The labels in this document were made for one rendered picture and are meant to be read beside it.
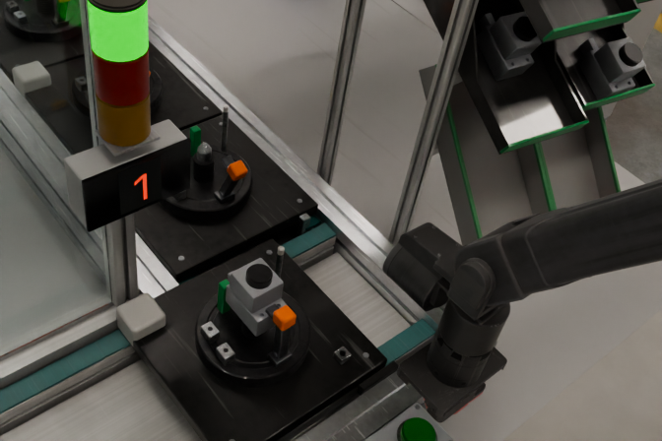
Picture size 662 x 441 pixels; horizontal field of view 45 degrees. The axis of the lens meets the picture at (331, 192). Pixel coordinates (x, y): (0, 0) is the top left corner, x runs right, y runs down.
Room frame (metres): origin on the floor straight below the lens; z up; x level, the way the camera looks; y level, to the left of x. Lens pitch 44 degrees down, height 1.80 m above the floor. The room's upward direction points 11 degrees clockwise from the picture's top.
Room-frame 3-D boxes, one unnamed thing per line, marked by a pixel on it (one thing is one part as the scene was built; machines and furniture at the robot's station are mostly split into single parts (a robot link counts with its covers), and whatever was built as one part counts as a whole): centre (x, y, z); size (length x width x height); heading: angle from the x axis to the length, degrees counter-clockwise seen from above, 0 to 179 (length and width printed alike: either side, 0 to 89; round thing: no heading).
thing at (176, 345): (0.58, 0.06, 0.96); 0.24 x 0.24 x 0.02; 47
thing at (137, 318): (0.57, 0.20, 0.97); 0.05 x 0.05 x 0.04; 47
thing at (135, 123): (0.59, 0.21, 1.28); 0.05 x 0.05 x 0.05
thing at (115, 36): (0.59, 0.21, 1.38); 0.05 x 0.05 x 0.05
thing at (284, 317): (0.55, 0.03, 1.04); 0.04 x 0.02 x 0.08; 47
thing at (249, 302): (0.58, 0.07, 1.06); 0.08 x 0.04 x 0.07; 47
